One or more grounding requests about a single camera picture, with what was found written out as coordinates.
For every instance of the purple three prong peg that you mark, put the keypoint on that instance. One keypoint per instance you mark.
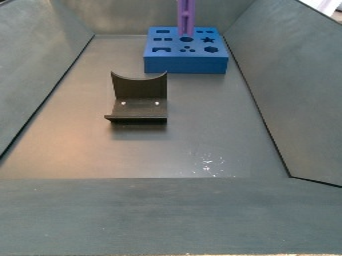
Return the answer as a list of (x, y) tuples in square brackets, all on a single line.
[(186, 17)]

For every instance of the blue shape sorting board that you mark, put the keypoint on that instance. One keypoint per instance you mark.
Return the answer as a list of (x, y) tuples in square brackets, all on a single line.
[(197, 54)]

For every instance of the black curved cradle stand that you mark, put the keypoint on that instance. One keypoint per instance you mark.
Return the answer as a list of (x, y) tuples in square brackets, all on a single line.
[(141, 99)]

